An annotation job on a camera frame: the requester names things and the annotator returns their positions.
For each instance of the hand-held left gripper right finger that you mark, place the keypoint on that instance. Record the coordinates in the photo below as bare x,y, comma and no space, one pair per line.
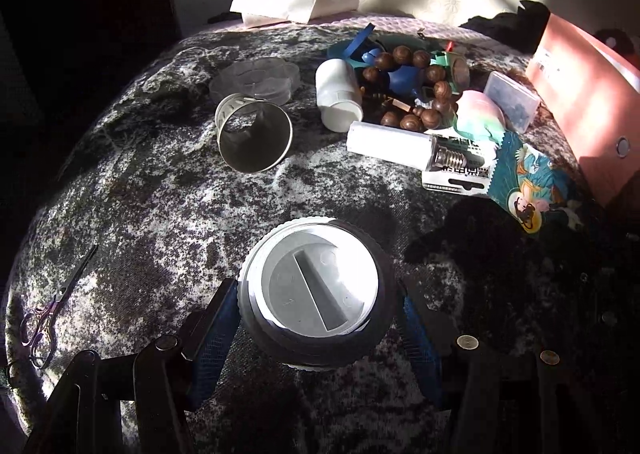
422,349

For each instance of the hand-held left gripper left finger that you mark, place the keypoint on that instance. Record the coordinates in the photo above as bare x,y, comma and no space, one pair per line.
218,326

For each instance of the white round container lid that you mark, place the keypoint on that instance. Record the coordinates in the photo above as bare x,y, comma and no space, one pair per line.
310,294

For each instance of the mottled grey blanket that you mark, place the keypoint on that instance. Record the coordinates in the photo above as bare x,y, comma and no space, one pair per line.
165,214

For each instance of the small scissors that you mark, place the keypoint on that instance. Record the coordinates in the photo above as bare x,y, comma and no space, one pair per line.
56,301

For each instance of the metal cup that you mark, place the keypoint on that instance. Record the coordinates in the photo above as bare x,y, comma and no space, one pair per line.
252,138

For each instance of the cartoon printed packet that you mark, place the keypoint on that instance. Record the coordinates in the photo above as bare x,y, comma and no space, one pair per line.
530,178

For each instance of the white light bulb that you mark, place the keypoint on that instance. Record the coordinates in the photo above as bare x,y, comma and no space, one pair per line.
387,143

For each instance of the pastel pink green toy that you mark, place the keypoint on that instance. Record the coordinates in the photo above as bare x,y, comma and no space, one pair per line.
477,113

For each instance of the clear plastic round lid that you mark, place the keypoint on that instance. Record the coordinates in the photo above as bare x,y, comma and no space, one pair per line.
255,76

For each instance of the white pill bottle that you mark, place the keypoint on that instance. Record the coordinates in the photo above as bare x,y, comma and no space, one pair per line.
336,88

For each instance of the small clear plastic box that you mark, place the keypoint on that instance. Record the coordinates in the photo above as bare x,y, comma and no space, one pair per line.
512,98

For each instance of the blue toy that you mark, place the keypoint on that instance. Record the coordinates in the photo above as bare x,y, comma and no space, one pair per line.
402,78

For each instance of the pink cardboard box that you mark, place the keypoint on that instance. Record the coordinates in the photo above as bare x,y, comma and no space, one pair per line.
585,93

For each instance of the blue strip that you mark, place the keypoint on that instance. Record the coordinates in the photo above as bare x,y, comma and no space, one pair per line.
359,39

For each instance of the pink quilted sheet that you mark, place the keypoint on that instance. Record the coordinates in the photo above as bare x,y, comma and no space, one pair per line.
400,23

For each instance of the black cloth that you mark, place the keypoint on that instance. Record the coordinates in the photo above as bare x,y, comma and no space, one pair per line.
507,23

